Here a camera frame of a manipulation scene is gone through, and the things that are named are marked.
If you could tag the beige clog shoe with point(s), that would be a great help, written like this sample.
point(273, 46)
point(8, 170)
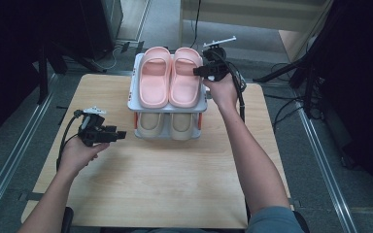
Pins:
point(183, 124)
point(149, 124)

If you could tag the grey-blue sleeve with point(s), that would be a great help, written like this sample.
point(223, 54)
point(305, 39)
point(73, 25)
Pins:
point(273, 221)

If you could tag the black tape strip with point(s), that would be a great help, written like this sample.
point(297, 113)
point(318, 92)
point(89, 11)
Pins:
point(29, 196)
point(296, 203)

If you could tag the dark cabinet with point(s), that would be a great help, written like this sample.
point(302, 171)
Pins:
point(100, 26)

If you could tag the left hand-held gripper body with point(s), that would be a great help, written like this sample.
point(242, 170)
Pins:
point(94, 132)

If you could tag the person's left hand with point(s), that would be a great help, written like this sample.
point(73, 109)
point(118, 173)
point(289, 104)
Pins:
point(77, 157)

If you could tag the beige wooden furniture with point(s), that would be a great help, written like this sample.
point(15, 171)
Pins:
point(255, 14)

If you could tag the black chair armrest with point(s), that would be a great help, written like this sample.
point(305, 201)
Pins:
point(304, 223)

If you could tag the black metal stand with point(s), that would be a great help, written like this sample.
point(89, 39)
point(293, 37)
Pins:
point(43, 71)

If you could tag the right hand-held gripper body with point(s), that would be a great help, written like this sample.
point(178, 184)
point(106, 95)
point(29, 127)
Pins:
point(217, 64)

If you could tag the pink slipper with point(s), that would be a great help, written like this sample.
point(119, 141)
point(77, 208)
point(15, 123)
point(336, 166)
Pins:
point(184, 81)
point(153, 81)

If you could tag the person's right hand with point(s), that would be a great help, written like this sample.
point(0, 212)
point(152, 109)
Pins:
point(221, 92)

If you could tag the white two-tier shoe rack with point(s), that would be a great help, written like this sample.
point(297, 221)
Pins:
point(167, 110)

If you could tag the black curtain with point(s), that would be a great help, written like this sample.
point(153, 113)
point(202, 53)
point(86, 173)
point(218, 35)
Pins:
point(362, 81)
point(3, 58)

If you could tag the black tripod stand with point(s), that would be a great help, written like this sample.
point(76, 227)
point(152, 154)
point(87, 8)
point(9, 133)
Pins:
point(307, 74)

